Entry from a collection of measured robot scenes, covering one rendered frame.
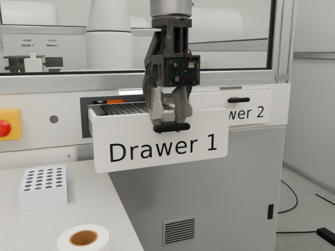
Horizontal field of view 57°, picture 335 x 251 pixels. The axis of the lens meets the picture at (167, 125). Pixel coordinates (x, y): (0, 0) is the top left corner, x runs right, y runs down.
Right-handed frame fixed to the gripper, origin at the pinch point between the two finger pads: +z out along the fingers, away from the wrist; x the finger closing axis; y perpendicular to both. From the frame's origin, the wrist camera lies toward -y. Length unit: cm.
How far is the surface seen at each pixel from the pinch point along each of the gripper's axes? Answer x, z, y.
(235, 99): 30.0, -0.7, -22.6
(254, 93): 39.2, -1.5, -26.2
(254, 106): 39.5, 2.8, -26.3
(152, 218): 5.2, 37.0, -28.2
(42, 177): -24.6, 11.1, -9.1
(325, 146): 174, 57, -118
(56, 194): -21.9, 12.0, -1.3
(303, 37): 177, -27, -155
